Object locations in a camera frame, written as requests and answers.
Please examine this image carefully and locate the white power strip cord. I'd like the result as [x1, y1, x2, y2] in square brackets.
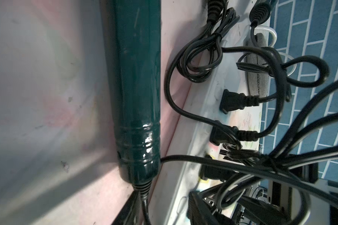
[244, 25, 298, 77]

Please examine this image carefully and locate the grey oval pad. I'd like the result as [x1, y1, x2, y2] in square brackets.
[246, 33, 271, 98]

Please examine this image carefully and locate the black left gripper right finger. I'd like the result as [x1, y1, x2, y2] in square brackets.
[187, 191, 236, 225]

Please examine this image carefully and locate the dark green boxy hair dryer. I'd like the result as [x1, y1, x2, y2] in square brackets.
[100, 1, 161, 199]

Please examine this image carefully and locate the white multicolour power strip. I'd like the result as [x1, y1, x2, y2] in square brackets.
[147, 25, 271, 225]

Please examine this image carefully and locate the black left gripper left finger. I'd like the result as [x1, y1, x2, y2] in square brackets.
[112, 191, 141, 225]

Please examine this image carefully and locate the black cable of boxy white dryer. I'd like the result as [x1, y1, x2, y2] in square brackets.
[163, 0, 260, 147]

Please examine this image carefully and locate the black cable of teal dryer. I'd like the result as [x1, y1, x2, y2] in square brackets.
[259, 74, 338, 169]

